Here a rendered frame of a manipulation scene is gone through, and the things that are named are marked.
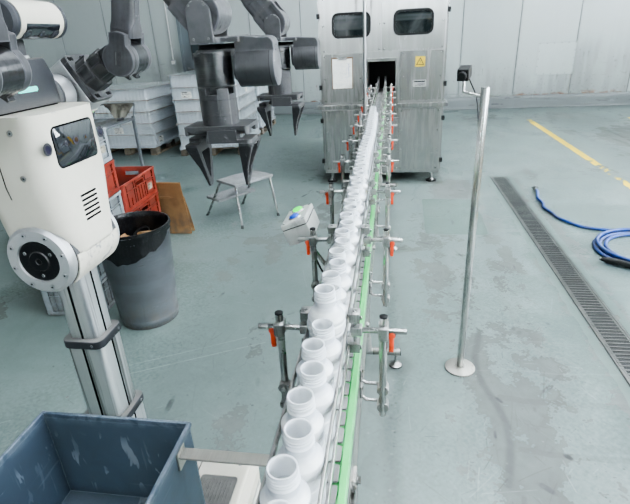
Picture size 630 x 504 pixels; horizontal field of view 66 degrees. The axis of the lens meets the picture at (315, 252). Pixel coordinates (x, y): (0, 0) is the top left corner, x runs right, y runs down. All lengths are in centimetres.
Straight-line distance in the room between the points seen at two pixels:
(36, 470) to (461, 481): 152
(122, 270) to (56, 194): 187
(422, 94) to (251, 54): 483
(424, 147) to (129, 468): 494
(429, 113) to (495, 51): 577
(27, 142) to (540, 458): 207
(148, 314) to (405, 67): 372
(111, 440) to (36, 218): 49
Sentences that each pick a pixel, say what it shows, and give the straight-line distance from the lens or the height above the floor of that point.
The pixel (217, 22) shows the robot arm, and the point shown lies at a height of 163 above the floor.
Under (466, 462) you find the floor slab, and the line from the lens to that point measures 221.
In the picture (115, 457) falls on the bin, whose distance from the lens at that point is 114.
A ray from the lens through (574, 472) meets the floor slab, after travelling 230.
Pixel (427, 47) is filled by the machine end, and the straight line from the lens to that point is 550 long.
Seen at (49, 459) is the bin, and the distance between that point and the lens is 119.
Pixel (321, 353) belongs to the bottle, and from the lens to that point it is 76.
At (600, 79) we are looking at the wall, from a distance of 1181.
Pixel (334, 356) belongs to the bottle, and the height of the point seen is 112.
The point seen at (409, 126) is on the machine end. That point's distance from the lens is 558.
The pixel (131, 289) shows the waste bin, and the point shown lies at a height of 30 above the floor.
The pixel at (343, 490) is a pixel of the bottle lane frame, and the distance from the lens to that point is 79.
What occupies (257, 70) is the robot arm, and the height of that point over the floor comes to 156.
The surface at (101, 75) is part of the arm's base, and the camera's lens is 136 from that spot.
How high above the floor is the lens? 161
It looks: 24 degrees down
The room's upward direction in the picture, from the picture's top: 3 degrees counter-clockwise
